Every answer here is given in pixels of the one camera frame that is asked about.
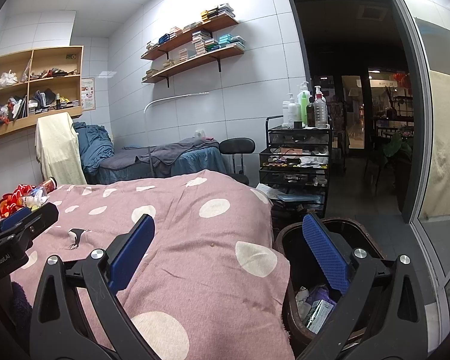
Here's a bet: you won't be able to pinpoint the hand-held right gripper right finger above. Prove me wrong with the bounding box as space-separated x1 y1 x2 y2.
292 212 429 360

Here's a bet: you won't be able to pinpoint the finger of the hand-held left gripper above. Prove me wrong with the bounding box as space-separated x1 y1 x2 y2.
0 206 32 242
17 202 59 247

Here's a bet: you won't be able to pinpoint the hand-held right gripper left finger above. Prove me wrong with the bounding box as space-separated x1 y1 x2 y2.
28 214 162 360

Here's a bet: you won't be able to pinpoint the dark trash bin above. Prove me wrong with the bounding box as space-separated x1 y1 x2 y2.
274 217 386 350

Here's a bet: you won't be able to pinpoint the purple plastic bag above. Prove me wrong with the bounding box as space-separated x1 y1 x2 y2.
305 285 337 309

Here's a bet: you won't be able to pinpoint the person's left forearm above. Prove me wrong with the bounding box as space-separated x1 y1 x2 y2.
7 280 34 337

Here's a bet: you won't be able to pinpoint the clear plastic bottle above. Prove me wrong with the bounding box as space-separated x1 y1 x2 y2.
17 190 49 209

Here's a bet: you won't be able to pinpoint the red can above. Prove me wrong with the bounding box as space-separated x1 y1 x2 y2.
37 178 58 195

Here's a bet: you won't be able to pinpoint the pink polka dot blanket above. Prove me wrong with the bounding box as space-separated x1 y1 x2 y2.
0 170 298 360

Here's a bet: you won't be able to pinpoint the cream cloth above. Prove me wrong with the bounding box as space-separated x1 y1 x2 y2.
35 112 88 187

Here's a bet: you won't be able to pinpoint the black storage cart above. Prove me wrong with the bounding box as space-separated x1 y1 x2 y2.
258 116 333 219

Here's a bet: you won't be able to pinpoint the blue bedding pile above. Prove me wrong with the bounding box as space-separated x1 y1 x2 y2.
73 122 115 175

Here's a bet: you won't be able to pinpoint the white floor lamp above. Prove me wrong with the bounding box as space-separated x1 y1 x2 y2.
142 91 211 179

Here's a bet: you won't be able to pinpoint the massage bed with grey blanket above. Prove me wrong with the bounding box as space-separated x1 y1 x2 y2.
97 137 228 185

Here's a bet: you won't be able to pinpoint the potted plant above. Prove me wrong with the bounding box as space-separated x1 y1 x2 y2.
382 130 414 166

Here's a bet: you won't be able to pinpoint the dark pump bottle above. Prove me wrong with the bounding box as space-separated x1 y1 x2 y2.
305 97 316 128

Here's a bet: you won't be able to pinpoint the black stool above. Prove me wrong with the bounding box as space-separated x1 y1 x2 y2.
219 137 256 187

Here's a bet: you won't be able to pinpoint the clear pump bottle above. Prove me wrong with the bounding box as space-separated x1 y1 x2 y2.
313 85 329 130

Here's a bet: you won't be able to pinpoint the white pump bottle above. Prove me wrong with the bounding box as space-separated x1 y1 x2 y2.
281 93 298 129

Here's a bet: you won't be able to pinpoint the green pump bottle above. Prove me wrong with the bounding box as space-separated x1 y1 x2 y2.
299 82 311 127

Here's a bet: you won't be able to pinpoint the wooden cubby shelf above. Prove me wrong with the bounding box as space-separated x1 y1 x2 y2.
0 46 85 144

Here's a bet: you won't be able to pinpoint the row of small boxes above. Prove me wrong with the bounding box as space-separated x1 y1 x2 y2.
146 3 236 52

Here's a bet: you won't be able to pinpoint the wall poster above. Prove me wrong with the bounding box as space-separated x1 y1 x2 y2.
80 77 97 112

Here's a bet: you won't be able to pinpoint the dark door frame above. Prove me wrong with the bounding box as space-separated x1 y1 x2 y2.
287 0 421 226

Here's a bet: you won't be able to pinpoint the wooden wall shelf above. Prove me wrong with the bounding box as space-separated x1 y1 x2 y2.
142 47 246 84
140 17 240 61

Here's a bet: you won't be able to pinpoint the wall shelves with boxes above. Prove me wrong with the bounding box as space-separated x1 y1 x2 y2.
142 34 245 80

